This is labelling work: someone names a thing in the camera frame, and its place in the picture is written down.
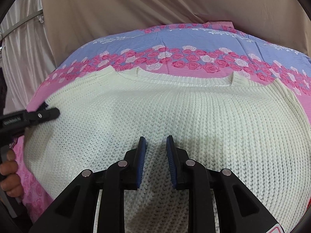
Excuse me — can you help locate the white knit sweater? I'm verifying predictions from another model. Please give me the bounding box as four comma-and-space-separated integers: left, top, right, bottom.
24, 67, 310, 232

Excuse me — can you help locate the person's left hand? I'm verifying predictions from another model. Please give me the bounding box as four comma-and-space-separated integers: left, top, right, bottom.
1, 149, 24, 198

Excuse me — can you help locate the silver satin curtain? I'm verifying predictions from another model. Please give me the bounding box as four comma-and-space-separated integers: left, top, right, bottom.
1, 0, 57, 113

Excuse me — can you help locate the beige curtain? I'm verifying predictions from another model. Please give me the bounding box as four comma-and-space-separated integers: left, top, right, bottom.
42, 0, 310, 64

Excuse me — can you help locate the pink blue floral bedsheet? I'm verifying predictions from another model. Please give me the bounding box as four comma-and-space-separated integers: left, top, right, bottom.
11, 22, 311, 224

